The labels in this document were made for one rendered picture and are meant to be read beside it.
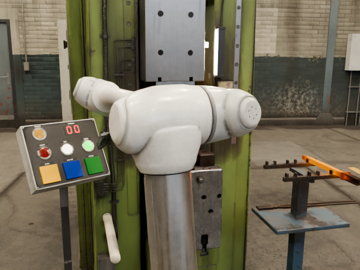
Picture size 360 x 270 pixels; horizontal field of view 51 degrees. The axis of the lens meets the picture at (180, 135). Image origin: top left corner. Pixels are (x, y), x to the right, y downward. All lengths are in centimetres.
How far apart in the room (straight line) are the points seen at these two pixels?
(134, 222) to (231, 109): 150
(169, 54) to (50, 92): 636
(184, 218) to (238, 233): 165
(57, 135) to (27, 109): 657
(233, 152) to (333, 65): 676
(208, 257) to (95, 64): 118
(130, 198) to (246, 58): 101
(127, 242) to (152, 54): 105
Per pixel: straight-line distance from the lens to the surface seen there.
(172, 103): 74
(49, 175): 166
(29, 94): 824
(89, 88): 127
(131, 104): 73
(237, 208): 236
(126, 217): 217
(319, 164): 210
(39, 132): 171
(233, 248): 246
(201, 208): 203
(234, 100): 79
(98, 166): 174
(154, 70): 187
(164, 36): 188
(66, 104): 744
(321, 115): 881
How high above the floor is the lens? 149
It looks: 12 degrees down
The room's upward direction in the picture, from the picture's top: straight up
